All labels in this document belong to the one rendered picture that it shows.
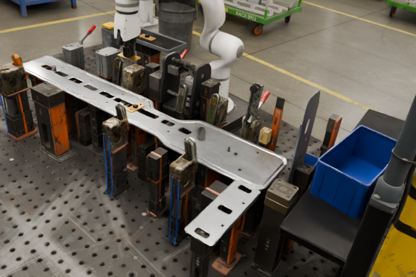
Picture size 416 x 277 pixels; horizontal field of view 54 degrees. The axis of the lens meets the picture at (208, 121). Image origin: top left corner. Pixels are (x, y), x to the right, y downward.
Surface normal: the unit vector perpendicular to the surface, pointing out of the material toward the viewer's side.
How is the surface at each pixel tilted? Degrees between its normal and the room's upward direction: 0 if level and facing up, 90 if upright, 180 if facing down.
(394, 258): 90
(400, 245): 90
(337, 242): 0
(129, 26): 90
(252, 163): 0
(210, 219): 0
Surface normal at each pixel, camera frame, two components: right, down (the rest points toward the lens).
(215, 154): 0.07, -0.84
